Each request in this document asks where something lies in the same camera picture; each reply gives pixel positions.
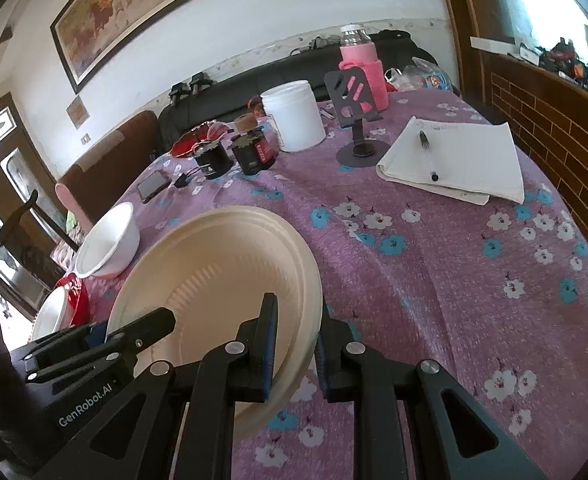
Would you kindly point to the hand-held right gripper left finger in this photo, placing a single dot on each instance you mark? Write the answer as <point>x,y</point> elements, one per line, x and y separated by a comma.
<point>272,345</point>

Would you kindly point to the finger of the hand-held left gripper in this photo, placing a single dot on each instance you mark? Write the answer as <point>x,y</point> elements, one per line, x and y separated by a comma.
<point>143,327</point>
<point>63,341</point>

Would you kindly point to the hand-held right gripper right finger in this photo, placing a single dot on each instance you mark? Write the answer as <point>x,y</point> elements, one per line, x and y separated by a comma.
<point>322,365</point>

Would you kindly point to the small white bowl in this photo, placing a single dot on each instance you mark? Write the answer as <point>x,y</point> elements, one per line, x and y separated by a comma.
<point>48,315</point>

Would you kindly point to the red glass plate with sticker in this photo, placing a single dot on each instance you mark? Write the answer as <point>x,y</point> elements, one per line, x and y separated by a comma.
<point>78,305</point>

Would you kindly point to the large white bowl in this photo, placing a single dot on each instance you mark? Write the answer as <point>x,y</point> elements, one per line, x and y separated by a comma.
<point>106,245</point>

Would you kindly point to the beige plastic bowl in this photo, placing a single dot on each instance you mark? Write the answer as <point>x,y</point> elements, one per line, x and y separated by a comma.
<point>223,260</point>

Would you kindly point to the pink cloth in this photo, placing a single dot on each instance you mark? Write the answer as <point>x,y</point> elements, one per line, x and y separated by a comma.
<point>73,205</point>

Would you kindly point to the black smartphone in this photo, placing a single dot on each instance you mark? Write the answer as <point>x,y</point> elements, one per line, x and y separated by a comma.
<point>152,186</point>

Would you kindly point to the black power adapter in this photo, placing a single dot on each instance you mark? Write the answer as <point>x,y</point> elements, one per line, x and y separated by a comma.
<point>183,180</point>

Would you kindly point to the brown armchair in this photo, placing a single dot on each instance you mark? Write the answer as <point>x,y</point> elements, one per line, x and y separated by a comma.
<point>108,160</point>

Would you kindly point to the wooden glass door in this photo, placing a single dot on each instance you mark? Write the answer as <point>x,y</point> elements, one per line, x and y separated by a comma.
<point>3,160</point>

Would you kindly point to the black jar with red label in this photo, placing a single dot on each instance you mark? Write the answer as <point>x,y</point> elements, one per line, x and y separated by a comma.
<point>254,152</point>

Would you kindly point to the black phone stand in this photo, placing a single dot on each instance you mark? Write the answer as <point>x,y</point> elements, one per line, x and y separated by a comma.
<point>361,154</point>

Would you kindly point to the brown cork lid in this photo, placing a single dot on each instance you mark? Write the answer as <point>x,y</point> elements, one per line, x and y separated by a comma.
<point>246,122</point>

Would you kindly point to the white plastic jar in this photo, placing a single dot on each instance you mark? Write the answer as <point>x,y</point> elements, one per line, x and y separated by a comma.
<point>296,120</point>

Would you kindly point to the black pen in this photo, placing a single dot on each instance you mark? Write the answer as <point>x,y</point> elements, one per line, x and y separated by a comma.
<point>428,155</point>

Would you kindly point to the black clamps on sofa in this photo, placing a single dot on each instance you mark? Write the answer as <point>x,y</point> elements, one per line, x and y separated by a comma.
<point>188,87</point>

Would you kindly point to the black leather sofa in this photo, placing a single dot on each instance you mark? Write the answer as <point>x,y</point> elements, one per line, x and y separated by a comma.
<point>233,90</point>

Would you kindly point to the white lined notebook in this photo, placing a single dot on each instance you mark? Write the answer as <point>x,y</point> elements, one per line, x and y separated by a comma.
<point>474,160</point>

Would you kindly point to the bottle with pink sleeve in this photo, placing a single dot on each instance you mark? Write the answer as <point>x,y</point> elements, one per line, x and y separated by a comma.
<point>369,62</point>

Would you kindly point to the clear plastic bag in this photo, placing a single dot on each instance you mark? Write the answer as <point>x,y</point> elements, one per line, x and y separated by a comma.
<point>424,77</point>

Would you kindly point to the brown wooden brick-pattern counter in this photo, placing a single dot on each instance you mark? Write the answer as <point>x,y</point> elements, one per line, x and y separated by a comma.
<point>549,130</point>

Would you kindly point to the white flat box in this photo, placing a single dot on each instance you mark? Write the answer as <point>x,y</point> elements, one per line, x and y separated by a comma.
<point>494,45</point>

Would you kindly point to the clutter on windowsill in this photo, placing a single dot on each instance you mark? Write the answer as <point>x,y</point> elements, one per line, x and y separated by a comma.
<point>569,62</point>

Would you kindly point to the wall light switch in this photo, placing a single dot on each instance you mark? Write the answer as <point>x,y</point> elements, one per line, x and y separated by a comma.
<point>86,138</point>

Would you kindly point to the small framed wall picture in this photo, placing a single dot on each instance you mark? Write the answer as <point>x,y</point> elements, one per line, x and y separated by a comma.
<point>78,112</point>

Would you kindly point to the framed wall painting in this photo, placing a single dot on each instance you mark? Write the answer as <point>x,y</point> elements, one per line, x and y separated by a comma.
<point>138,10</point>

